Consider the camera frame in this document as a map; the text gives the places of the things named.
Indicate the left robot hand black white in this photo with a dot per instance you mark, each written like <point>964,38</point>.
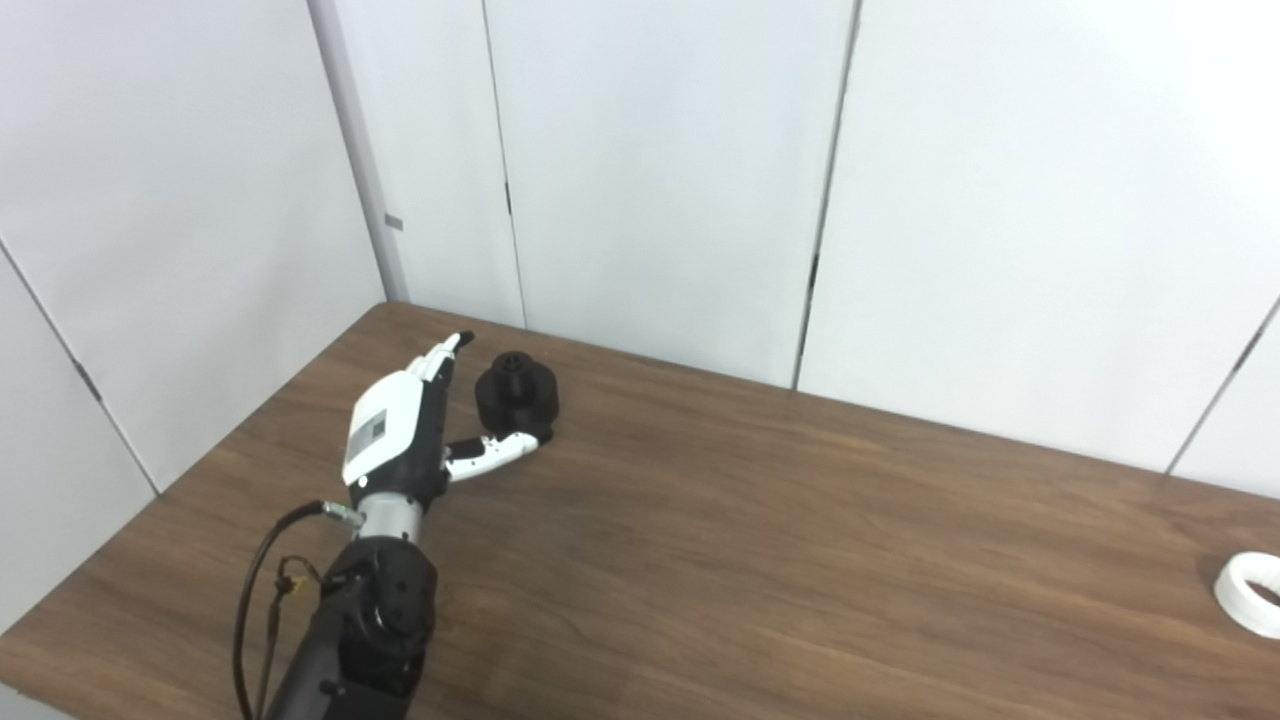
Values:
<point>385,425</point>

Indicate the round black part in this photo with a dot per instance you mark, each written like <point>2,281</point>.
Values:
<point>525,400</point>

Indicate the grey wall post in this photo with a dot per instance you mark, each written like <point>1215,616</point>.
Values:
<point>360,150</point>

